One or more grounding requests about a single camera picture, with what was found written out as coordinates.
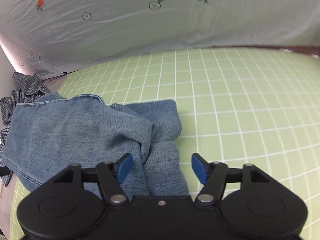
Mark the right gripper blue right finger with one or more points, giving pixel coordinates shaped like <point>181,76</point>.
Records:
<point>212,176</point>

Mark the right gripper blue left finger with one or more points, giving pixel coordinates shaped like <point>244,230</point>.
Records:
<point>111,176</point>

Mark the grey carrot print storage bag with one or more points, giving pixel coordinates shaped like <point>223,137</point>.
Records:
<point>53,37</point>

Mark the blue checked shirt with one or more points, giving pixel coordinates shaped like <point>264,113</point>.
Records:
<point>30,90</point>

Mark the blue denim jeans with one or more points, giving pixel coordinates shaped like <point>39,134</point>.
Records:
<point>52,133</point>

